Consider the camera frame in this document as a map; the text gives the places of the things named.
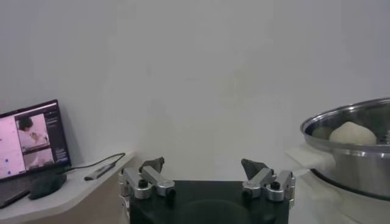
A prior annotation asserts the white side table with mouse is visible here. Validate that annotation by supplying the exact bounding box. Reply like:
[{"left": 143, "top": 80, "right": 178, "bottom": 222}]
[{"left": 0, "top": 149, "right": 137, "bottom": 224}]

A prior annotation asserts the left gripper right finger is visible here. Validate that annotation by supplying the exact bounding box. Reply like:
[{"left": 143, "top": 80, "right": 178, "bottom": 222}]
[{"left": 240, "top": 158, "right": 297, "bottom": 208}]

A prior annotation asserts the black usb hub cable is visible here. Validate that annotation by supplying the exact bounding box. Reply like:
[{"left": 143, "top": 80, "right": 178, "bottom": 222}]
[{"left": 65, "top": 152, "right": 126, "bottom": 173}]

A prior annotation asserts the black computer mouse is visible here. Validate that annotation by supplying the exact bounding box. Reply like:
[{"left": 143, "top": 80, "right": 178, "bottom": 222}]
[{"left": 27, "top": 173, "right": 68, "bottom": 201}]

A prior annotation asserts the grey usb hub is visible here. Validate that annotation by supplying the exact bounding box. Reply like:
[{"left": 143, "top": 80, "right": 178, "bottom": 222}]
[{"left": 83, "top": 163, "right": 118, "bottom": 182}]

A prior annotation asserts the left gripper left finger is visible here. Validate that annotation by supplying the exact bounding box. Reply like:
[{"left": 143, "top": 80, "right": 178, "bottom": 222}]
[{"left": 119, "top": 156, "right": 177, "bottom": 211}]

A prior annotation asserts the white steamed baozi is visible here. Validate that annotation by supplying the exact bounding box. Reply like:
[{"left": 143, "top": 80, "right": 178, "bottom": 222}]
[{"left": 328, "top": 121, "right": 378, "bottom": 146}]

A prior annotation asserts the perforated steel steamer basket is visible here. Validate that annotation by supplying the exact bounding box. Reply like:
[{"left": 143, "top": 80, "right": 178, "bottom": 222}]
[{"left": 300, "top": 97, "right": 390, "bottom": 201}]

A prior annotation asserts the black laptop beside mouse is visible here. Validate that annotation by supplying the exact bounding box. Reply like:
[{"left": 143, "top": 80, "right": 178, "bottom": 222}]
[{"left": 0, "top": 99, "right": 71, "bottom": 209}]

